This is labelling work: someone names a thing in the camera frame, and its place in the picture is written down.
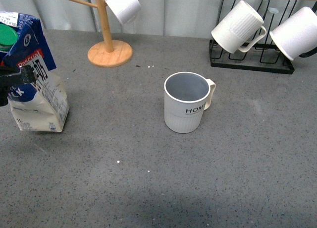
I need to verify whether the wooden mug tree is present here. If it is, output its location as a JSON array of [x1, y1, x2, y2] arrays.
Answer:
[[69, 0, 133, 68]]

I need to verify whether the cream ribbed hanging mug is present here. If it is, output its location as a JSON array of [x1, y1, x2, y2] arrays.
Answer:
[[211, 0, 267, 54]]

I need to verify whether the blue white milk carton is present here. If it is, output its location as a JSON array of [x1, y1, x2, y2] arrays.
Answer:
[[0, 11, 69, 132]]

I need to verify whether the cream HOME mug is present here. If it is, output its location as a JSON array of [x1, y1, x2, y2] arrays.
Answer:
[[164, 72, 216, 133]]

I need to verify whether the black wire mug rack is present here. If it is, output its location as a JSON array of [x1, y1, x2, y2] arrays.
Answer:
[[209, 0, 317, 74]]

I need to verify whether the white mug black handle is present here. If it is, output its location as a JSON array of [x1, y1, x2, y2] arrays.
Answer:
[[269, 6, 317, 60]]

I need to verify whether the white mug on tree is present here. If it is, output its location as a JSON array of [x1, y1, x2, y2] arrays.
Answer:
[[105, 0, 141, 25]]

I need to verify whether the black gripper finger carton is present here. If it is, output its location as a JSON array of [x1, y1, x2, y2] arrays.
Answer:
[[0, 65, 35, 87]]

